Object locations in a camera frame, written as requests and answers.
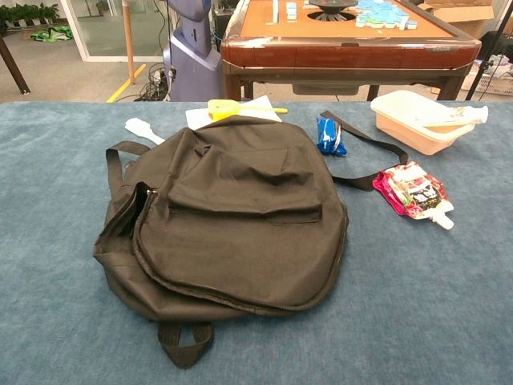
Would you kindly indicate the black tripod stand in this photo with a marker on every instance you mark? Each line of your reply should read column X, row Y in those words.
column 487, row 66

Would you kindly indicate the purple robot pedestal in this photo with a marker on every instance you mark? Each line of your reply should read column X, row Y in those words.
column 192, row 64

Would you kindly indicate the beige plastic food container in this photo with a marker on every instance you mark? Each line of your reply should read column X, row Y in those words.
column 405, row 128

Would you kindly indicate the wooden pole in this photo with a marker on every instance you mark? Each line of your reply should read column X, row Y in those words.
column 128, row 40

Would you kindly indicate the white squeeze tube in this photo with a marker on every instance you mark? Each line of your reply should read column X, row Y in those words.
column 469, row 115

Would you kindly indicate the black fabric backpack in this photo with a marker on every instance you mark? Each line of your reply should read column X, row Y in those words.
column 240, row 240

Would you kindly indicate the open cardboard box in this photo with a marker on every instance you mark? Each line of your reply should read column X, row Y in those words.
column 465, row 16

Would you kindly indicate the white paper sheet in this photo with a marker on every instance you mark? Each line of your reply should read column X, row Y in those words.
column 196, row 119

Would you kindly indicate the black mahjong table hub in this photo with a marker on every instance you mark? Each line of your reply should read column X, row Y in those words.
column 332, row 5

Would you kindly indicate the white upright mahjong tile row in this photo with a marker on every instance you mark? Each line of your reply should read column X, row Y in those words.
column 275, row 10

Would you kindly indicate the white plastic basket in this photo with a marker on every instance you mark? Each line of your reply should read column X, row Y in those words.
column 495, row 85

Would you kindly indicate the small blue mahjong tile stack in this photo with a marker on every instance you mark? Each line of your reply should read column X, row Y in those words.
column 292, row 11

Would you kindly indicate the dark slanted table leg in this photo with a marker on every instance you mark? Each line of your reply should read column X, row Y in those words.
column 14, row 66

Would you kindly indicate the brown mahjong table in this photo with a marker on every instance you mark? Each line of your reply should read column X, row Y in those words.
column 340, row 56

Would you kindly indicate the blue carpet table cover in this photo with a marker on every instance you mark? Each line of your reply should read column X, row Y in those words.
column 401, row 301

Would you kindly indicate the pile of blue mahjong tiles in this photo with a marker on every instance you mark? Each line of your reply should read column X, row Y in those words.
column 380, row 14

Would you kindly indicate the green cloth on floor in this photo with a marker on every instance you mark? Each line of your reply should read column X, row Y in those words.
column 52, row 34

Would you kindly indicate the yellow plastic scoop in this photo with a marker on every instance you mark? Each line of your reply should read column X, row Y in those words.
column 219, row 110

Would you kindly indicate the row of potted plants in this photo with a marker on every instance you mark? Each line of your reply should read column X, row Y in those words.
column 28, row 14

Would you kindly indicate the red spout drink pouch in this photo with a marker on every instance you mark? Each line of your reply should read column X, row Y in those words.
column 409, row 188

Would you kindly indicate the blue snack packet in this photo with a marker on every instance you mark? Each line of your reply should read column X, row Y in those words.
column 328, row 138

